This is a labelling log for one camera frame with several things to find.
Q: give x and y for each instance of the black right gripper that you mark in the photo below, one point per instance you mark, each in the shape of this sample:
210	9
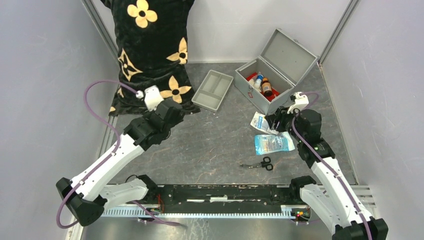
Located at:
279	115

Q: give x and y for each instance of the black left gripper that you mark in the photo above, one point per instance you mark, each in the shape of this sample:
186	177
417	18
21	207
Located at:
179	119

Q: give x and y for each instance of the clear bag of wipes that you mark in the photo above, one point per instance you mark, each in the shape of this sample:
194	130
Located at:
259	123

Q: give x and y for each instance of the red first aid pouch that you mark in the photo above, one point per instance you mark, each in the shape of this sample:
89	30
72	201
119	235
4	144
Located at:
250	79

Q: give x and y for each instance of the blue gauze packet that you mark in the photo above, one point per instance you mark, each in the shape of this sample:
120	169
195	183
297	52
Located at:
267	143

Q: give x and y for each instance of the amber pill bottle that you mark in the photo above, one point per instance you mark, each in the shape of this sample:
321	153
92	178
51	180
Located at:
266	87

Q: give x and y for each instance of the silver metal case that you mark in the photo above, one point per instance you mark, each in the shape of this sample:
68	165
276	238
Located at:
285	62

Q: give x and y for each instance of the black handled scissors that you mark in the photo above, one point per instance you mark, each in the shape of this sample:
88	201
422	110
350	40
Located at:
265	163

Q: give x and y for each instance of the grey plastic divider tray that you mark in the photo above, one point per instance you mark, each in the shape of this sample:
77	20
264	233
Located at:
212	90

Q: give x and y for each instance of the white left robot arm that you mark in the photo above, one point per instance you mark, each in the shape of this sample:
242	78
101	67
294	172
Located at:
88	194

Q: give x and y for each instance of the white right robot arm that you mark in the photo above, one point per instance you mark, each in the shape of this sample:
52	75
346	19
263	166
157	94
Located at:
338	207

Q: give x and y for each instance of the black floral velvet cloth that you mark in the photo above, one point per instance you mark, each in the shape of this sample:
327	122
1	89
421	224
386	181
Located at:
152	50

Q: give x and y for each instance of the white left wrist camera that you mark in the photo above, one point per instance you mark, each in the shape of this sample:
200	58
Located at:
151	97

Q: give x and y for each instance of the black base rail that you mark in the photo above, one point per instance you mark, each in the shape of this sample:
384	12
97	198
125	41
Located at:
223	199

